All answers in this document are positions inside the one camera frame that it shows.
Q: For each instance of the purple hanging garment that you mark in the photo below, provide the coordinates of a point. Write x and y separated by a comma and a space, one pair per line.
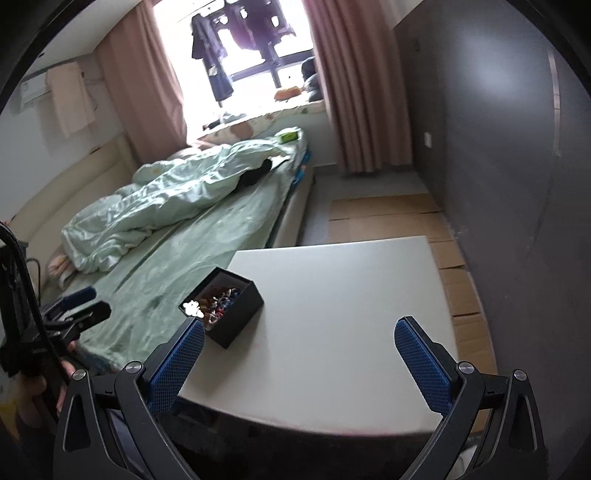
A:
258, 25

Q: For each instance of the pink pillow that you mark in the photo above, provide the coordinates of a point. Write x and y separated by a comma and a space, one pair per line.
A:
62, 265

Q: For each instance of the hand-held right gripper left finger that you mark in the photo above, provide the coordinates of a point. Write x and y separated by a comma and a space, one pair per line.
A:
180, 364

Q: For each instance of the white air conditioner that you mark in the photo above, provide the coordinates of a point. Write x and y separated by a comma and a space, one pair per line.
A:
32, 90

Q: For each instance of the floral window seat cushion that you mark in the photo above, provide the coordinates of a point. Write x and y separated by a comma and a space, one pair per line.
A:
258, 122

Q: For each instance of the black cloth item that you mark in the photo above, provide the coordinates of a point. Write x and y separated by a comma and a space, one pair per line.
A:
254, 175

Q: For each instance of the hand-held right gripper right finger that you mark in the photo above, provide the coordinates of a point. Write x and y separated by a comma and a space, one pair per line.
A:
422, 369

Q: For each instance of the person's left hand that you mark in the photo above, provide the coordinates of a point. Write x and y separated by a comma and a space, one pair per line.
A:
32, 401

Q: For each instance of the flattened cardboard sheets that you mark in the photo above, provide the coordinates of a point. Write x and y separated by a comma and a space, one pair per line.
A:
466, 295

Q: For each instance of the orange item on sill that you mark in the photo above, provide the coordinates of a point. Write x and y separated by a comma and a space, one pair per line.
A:
287, 93

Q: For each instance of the pink hanging towel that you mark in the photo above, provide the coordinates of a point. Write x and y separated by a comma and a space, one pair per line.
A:
69, 101

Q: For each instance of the bed with beige frame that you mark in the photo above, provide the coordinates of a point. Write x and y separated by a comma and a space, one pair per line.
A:
295, 217

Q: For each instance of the white organza pouch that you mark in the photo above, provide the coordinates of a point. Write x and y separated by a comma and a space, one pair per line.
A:
193, 309

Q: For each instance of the green comforter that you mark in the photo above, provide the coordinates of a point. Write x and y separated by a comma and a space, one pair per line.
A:
175, 189

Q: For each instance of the green packet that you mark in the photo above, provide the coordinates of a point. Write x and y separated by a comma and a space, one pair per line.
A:
288, 135

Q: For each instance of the blue bed pad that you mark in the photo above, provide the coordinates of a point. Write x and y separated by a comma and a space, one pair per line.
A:
302, 168

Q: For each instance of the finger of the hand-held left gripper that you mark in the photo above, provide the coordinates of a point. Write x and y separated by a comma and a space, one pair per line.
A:
87, 316
76, 297

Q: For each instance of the black jewelry box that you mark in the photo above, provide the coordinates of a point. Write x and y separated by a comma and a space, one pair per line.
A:
240, 314

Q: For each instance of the pink curtain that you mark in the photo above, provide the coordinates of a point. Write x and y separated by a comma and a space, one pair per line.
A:
360, 92
143, 92

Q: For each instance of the green bed sheet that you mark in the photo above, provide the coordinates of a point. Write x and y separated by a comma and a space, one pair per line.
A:
207, 240

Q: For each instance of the dark hanging garment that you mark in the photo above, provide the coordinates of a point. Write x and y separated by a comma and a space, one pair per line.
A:
214, 60

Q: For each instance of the white wall switch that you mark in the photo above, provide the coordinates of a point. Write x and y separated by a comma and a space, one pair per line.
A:
428, 139

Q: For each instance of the dark bag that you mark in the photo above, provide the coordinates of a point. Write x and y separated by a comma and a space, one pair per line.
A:
311, 78

